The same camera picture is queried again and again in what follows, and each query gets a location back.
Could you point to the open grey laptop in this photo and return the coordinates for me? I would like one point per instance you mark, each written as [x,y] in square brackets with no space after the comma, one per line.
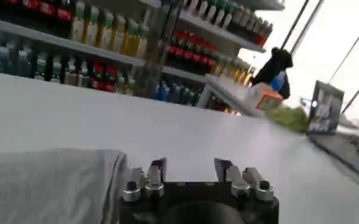
[325,109]

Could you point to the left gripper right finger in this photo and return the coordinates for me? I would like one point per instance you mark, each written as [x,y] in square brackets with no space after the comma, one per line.
[238,184]

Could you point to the black bag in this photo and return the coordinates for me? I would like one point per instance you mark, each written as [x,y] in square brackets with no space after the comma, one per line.
[273,65]

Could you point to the green cloth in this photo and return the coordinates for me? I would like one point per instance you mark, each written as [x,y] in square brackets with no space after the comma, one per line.
[289,118]

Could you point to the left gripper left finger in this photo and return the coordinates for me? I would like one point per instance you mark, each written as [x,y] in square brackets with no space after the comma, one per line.
[154,182]

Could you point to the metal shelf with bottles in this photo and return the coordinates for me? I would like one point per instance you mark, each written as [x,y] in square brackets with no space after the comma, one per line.
[197,51]
[90,33]

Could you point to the orange tissue box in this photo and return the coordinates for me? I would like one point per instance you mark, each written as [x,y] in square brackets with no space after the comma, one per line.
[267,99]

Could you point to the grey printed t-shirt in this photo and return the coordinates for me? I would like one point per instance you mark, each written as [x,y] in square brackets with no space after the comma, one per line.
[51,185]

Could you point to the blue water bottle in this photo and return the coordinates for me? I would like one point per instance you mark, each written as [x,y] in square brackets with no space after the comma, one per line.
[278,81]

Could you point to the white side table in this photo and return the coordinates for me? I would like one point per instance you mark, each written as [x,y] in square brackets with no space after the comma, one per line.
[228,91]

